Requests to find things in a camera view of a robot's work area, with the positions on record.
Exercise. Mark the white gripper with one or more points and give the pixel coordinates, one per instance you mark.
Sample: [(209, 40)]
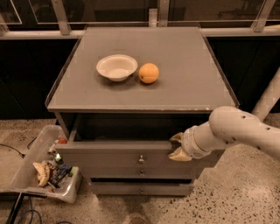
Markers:
[(187, 144)]

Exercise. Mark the grey top drawer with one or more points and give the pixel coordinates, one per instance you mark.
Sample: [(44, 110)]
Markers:
[(126, 141)]

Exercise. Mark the grey drawer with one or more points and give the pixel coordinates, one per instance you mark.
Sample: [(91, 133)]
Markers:
[(126, 141), (140, 173), (154, 189)]

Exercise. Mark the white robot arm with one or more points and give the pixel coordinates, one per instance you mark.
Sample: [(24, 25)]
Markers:
[(228, 126)]

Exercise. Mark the grey drawer cabinet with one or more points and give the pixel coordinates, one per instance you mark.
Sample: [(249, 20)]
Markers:
[(190, 82)]

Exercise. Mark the grey middle drawer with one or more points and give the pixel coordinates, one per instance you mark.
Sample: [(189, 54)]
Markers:
[(140, 173)]

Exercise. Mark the grey bottom drawer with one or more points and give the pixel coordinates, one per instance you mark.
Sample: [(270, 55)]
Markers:
[(154, 189)]

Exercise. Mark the orange fruit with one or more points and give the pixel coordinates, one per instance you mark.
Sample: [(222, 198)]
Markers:
[(148, 73)]

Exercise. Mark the white bowl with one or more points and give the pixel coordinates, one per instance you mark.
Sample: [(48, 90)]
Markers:
[(117, 67)]

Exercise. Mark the red snack can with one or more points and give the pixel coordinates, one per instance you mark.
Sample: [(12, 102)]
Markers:
[(52, 150)]

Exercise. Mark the dark blue snack packet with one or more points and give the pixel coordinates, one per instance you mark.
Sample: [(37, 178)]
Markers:
[(57, 173)]

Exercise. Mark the green snack packet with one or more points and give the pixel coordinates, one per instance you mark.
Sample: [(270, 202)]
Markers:
[(58, 159)]

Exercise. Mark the tan crumpled bag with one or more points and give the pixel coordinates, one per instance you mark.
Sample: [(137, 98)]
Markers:
[(43, 174)]

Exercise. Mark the metal window railing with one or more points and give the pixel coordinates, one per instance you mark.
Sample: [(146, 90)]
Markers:
[(68, 19)]

